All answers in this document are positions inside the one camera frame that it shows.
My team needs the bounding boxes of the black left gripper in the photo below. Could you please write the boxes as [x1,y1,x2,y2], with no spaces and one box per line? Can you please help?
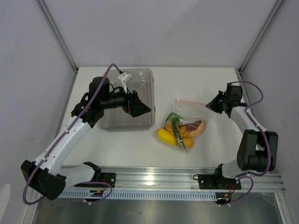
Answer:
[101,82,151,117]

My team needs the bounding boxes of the red yellow mango slice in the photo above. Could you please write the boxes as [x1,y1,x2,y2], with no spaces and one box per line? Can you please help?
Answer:
[179,120,206,138]

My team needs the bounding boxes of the clear zip top bag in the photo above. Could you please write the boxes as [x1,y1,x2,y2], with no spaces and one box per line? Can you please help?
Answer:
[155,99,211,152]

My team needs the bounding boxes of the green lime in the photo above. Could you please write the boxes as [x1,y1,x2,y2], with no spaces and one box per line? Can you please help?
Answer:
[166,112,182,121]

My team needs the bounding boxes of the yellow chicken toy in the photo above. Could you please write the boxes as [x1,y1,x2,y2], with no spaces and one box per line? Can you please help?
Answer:
[165,120,189,138]

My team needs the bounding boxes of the green onion stalks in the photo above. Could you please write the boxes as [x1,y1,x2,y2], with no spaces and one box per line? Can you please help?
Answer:
[171,118,186,151]

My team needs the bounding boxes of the yellow lemon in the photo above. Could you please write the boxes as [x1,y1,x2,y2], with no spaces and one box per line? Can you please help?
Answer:
[157,128,177,146]

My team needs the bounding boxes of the orange yellow potato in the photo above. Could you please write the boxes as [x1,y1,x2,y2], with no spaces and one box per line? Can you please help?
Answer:
[182,137,195,149]

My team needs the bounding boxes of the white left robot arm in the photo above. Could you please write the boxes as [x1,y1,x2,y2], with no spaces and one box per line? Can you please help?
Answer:
[21,72,151,205]

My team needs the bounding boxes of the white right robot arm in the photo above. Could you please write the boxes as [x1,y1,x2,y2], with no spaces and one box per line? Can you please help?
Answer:
[206,81,278,189]

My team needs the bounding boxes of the clear plastic food bin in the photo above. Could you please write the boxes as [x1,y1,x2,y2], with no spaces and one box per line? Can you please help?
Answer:
[97,68,155,131]

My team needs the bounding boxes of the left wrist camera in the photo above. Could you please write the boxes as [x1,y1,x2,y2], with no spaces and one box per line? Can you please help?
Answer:
[117,72,132,93]

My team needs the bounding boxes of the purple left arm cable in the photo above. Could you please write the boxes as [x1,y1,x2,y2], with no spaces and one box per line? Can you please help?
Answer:
[22,63,122,207]

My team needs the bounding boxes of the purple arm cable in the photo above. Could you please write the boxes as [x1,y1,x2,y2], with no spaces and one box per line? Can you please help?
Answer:
[22,63,122,207]
[214,81,274,207]

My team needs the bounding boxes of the aluminium table edge rail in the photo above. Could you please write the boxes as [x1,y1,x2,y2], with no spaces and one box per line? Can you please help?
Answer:
[101,167,286,193]

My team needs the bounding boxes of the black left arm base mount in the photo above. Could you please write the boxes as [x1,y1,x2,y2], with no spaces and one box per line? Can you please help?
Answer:
[75,173,116,188]

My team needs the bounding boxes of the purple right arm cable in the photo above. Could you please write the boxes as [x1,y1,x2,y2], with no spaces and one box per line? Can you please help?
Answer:
[214,81,274,207]

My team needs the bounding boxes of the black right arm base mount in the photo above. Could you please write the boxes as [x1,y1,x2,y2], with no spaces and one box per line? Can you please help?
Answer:
[192,174,241,190]

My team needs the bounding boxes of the white slotted cable duct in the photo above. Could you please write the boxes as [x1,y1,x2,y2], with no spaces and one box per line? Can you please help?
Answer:
[59,189,217,202]

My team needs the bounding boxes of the right corner aluminium post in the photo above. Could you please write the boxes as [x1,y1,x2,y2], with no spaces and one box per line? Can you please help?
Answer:
[238,0,286,76]

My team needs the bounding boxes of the corner aluminium post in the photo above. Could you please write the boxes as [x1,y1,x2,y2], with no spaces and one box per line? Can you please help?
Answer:
[238,0,286,76]
[35,0,79,73]

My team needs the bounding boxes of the left corner aluminium post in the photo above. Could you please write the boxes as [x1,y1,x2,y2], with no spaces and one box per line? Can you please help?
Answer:
[35,0,79,73]

